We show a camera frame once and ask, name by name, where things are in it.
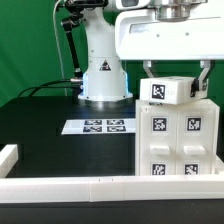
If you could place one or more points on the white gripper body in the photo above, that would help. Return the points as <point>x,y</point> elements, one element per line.
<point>139,36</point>

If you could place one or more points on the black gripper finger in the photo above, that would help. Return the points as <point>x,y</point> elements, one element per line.
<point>200,83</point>
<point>147,68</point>

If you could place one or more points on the small white tagged box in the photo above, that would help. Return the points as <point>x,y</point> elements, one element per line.
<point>172,90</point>

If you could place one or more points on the white cabinet body box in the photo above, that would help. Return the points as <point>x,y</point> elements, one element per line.
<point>143,106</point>

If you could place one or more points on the white cabinet door panel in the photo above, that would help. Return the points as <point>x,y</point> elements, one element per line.
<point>194,142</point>
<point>157,143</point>

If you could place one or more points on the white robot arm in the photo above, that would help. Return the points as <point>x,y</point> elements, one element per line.
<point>105,79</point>

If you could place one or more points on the flat white tagged base plate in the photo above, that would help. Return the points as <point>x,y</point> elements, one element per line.
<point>99,126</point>

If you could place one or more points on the white U-shaped fence frame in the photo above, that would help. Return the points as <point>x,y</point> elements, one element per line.
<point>98,189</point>

